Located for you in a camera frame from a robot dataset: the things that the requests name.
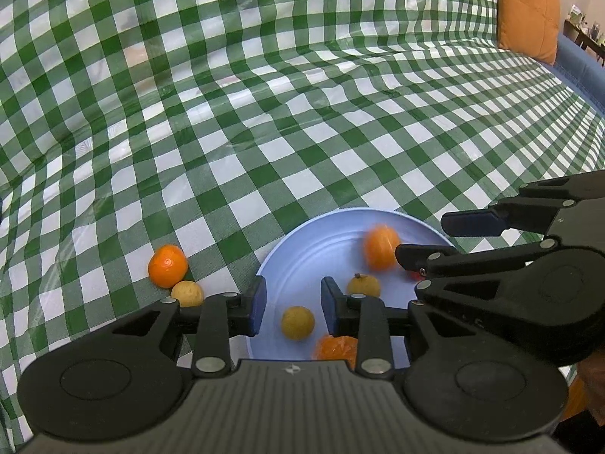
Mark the small red berry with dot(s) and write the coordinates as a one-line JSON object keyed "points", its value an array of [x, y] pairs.
{"points": [[416, 275]]}

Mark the cluttered dark table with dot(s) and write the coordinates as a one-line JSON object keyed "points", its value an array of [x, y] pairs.
{"points": [[586, 33]]}

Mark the blue sofa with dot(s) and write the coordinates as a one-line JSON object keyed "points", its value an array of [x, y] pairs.
{"points": [[581, 71]]}

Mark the pale blue plate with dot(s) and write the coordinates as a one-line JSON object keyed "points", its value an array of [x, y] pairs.
{"points": [[321, 255]]}

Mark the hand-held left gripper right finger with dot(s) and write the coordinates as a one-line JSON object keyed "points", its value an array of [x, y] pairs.
{"points": [[328, 302]]}

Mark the green checked tablecloth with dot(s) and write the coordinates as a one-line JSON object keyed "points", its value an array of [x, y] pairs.
{"points": [[236, 104]]}

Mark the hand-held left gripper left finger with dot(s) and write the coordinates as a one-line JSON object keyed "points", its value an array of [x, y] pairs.
{"points": [[257, 307]]}

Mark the yellow longan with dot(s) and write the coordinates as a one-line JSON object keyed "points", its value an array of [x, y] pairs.
{"points": [[188, 294], [364, 286], [298, 322]]}

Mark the orange tangerine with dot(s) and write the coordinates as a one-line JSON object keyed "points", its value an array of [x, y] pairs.
{"points": [[167, 266], [380, 248], [333, 347]]}

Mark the orange cushion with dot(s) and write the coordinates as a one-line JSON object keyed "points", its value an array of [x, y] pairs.
{"points": [[527, 9]]}

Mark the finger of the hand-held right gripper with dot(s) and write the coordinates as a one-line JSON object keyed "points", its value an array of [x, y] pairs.
{"points": [[425, 254], [468, 223]]}

